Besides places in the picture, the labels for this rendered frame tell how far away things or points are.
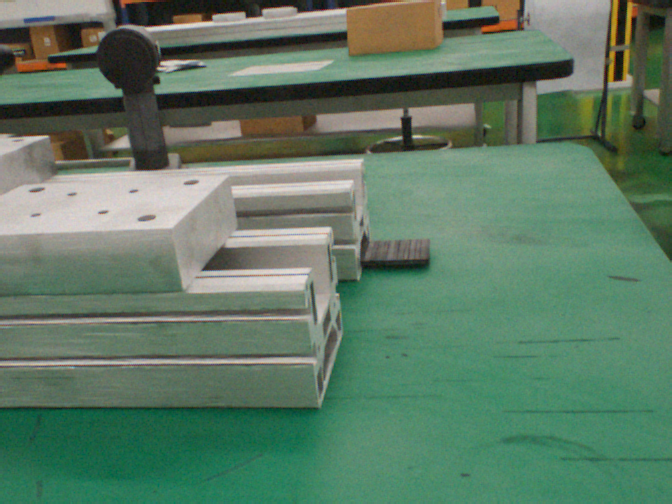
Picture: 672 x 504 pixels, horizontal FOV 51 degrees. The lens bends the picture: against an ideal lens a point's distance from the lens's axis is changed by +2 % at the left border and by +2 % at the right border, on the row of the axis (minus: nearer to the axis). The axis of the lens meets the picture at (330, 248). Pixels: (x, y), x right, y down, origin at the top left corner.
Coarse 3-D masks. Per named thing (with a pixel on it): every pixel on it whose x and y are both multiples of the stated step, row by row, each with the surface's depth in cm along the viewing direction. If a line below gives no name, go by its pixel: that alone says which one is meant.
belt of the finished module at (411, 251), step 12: (372, 240) 66; (384, 240) 66; (396, 240) 65; (408, 240) 65; (420, 240) 65; (360, 252) 63; (372, 252) 63; (384, 252) 63; (396, 252) 63; (408, 252) 62; (420, 252) 62; (360, 264) 62; (372, 264) 61; (384, 264) 61; (396, 264) 61; (408, 264) 61
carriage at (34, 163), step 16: (0, 144) 68; (16, 144) 68; (32, 144) 68; (48, 144) 71; (0, 160) 63; (16, 160) 66; (32, 160) 68; (48, 160) 70; (0, 176) 63; (16, 176) 65; (32, 176) 68; (48, 176) 70; (0, 192) 63
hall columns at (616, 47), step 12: (624, 12) 534; (612, 24) 538; (624, 24) 537; (612, 36) 541; (624, 36) 540; (612, 48) 544; (624, 48) 543; (624, 60) 546; (612, 72) 551; (624, 72) 549
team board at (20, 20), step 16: (0, 0) 336; (16, 0) 335; (32, 0) 333; (48, 0) 332; (64, 0) 330; (80, 0) 329; (96, 0) 328; (0, 16) 339; (16, 16) 338; (32, 16) 336; (48, 16) 329; (64, 16) 333; (80, 16) 331; (96, 16) 330; (112, 16) 329; (128, 128) 352; (96, 160) 363; (112, 160) 361; (128, 160) 360
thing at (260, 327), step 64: (256, 256) 47; (320, 256) 46; (0, 320) 45; (64, 320) 44; (128, 320) 43; (192, 320) 42; (256, 320) 41; (320, 320) 44; (0, 384) 45; (64, 384) 45; (128, 384) 44; (192, 384) 43; (256, 384) 42; (320, 384) 44
